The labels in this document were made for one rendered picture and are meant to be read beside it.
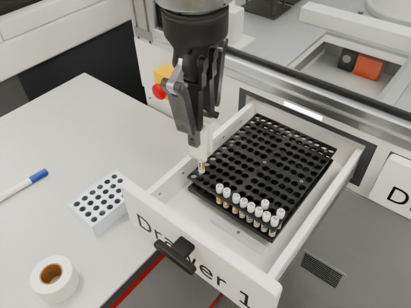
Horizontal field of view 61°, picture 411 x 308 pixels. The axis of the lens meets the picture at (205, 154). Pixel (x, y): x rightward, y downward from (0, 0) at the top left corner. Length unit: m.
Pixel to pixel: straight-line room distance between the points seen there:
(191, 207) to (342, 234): 0.38
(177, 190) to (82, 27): 0.75
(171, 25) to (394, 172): 0.46
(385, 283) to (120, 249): 0.60
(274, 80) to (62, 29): 0.74
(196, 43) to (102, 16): 0.93
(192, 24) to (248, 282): 0.32
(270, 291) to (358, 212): 0.38
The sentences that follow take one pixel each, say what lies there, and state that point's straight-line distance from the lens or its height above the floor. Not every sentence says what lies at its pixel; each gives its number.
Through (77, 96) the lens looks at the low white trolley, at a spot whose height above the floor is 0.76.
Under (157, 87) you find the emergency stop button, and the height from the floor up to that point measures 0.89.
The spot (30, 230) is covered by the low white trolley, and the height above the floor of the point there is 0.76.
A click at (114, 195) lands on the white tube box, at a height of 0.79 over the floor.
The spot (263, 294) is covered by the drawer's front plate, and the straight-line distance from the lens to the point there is 0.49.
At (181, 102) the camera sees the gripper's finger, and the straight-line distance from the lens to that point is 0.42.
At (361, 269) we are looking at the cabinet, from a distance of 0.95.
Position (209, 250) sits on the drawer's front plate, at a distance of 0.50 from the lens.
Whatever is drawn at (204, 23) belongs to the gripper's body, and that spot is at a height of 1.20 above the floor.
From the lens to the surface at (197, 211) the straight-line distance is 0.64.
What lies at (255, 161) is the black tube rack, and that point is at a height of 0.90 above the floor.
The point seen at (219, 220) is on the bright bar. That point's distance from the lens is 0.62.
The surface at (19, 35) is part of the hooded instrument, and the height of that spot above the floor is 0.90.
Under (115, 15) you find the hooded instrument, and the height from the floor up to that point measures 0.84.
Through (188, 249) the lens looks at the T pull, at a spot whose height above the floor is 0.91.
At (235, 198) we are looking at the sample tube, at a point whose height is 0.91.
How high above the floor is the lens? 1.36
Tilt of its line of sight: 45 degrees down
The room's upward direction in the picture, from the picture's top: 2 degrees counter-clockwise
